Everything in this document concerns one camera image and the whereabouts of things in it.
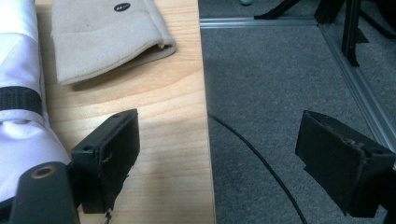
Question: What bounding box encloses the aluminium frame rail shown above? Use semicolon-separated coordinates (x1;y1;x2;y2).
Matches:
199;17;319;30
318;23;396;154

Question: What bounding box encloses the beige cloth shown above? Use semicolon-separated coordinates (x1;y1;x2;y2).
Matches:
50;0;177;87

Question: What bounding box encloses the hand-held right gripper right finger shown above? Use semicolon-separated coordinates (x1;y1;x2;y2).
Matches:
294;109;396;218

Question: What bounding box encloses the black tripod leg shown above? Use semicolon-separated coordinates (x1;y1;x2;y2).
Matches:
253;0;303;21

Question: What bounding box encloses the black metal stand post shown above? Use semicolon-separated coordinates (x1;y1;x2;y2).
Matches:
341;0;370;67

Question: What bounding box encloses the black cable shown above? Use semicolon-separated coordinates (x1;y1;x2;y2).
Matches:
207;113;309;224

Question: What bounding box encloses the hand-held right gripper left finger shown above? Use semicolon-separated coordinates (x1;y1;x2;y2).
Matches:
70;108;141;219

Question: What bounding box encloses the white satin cloth black band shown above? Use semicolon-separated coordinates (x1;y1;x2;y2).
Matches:
0;0;72;203

